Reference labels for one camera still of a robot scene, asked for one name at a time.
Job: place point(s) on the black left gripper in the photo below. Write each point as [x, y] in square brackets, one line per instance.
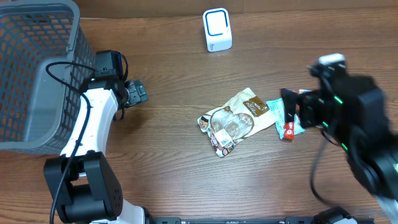
[137, 93]

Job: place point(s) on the red snack stick packet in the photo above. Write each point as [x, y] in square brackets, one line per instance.
[289, 126]

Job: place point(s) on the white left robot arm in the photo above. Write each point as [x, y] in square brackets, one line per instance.
[83, 185]

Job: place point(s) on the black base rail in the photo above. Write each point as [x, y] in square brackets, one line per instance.
[286, 220]

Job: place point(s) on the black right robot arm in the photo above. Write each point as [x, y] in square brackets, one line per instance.
[351, 111]

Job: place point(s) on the teal snack packet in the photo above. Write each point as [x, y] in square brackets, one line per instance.
[277, 107]

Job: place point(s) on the brown cookie bag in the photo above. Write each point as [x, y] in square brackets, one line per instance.
[242, 116]

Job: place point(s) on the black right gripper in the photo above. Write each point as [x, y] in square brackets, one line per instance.
[310, 112]

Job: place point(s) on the grey plastic mesh basket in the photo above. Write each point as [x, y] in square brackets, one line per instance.
[43, 50]

